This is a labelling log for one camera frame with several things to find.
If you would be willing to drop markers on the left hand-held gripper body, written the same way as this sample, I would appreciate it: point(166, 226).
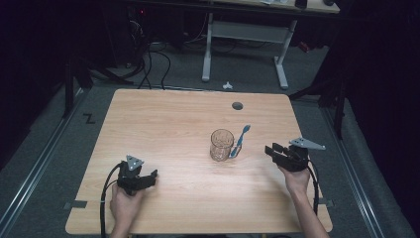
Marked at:
point(130, 177)

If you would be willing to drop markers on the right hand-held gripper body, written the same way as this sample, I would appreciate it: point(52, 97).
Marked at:
point(294, 158)

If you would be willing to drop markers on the blue and grey toothbrush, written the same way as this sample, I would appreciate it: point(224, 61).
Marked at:
point(240, 139)

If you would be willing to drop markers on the clear glass mug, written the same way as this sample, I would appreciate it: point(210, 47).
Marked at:
point(222, 145)

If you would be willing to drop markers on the person's right hand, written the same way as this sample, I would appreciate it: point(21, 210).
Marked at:
point(297, 181)

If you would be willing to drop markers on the person's left hand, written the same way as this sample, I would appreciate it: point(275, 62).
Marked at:
point(124, 206)

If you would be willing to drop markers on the grey tape strip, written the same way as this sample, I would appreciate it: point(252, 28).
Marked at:
point(327, 202)
point(76, 204)

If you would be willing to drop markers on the black metal stand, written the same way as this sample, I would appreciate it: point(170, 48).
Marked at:
point(336, 102)
point(69, 89)

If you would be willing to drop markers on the small white floor item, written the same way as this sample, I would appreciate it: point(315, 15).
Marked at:
point(227, 86)

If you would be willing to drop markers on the small red item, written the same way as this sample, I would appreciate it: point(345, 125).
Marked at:
point(304, 46)

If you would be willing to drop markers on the desk with white legs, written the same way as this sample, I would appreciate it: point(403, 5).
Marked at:
point(246, 31)

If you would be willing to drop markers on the metal floor rail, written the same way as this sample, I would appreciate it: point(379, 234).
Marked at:
point(358, 185)
point(31, 180)

